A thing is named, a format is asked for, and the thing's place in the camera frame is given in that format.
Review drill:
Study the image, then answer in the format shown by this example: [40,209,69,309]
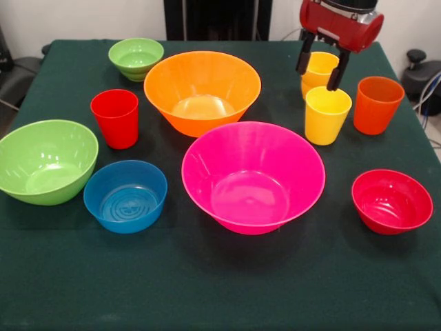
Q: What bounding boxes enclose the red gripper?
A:
[295,0,385,92]

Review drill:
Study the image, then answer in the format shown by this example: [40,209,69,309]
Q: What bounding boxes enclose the large pink bowl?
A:
[181,121,327,236]

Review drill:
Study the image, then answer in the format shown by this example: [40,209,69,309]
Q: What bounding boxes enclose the large orange bowl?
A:
[143,50,262,138]

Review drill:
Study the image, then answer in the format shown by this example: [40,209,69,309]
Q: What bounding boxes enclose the orange cup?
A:
[353,77,405,136]

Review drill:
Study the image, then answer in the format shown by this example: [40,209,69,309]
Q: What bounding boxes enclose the black equipment base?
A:
[401,49,441,103]

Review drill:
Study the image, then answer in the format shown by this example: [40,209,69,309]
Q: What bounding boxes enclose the black cabinet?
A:
[164,0,273,41]

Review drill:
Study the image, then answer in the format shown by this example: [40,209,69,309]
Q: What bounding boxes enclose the red bowl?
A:
[351,168,434,236]

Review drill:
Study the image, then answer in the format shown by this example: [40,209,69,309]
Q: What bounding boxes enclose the small green bowl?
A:
[107,37,165,83]

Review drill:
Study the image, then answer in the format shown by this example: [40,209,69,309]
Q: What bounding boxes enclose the red cup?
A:
[90,89,140,150]

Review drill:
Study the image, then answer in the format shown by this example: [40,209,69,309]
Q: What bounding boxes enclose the dark green tablecloth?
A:
[0,39,441,331]

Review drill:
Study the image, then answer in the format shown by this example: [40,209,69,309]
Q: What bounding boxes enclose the blue bowl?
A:
[83,159,169,234]

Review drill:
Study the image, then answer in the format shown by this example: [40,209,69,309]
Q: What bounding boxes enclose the large green bowl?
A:
[0,119,99,207]

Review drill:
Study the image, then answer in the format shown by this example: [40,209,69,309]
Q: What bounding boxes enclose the black chair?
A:
[0,23,52,111]

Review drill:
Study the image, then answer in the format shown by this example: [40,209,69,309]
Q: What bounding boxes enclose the white cable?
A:
[280,26,302,41]

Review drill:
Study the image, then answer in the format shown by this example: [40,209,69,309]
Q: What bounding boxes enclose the blue and white cables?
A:
[412,70,441,118]

